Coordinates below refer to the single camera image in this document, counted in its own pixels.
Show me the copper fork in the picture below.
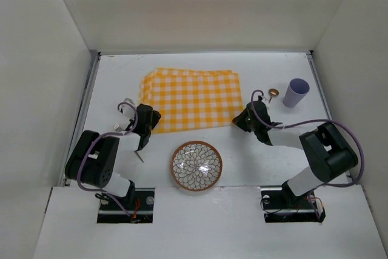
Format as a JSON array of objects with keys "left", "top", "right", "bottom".
[{"left": 113, "top": 123, "right": 144, "bottom": 163}]

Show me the yellow white checkered cloth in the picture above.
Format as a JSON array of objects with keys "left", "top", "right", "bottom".
[{"left": 139, "top": 68, "right": 244, "bottom": 133}]

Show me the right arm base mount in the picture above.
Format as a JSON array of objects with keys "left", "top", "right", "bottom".
[{"left": 260, "top": 187, "right": 326, "bottom": 224}]

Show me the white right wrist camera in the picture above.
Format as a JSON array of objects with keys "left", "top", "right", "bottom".
[{"left": 258, "top": 96, "right": 270, "bottom": 110}]

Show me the patterned ceramic bowl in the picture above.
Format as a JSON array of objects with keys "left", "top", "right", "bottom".
[{"left": 170, "top": 141, "right": 223, "bottom": 192}]

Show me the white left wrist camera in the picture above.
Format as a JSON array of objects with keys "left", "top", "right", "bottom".
[{"left": 118, "top": 98, "right": 136, "bottom": 119}]

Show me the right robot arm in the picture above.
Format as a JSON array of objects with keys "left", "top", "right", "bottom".
[{"left": 232, "top": 100, "right": 358, "bottom": 204}]

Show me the lilac plastic cup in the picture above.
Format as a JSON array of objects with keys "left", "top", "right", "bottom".
[{"left": 283, "top": 78, "right": 310, "bottom": 108}]

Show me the copper spoon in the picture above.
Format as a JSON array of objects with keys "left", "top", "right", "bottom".
[{"left": 267, "top": 88, "right": 279, "bottom": 109}]

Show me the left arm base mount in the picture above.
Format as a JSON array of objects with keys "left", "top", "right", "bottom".
[{"left": 95, "top": 188, "right": 155, "bottom": 224}]

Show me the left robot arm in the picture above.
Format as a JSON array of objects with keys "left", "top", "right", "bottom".
[{"left": 65, "top": 99, "right": 162, "bottom": 207}]

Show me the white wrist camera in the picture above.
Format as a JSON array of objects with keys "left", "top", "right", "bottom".
[
  {"left": 118, "top": 98, "right": 136, "bottom": 119},
  {"left": 258, "top": 96, "right": 270, "bottom": 110}
]

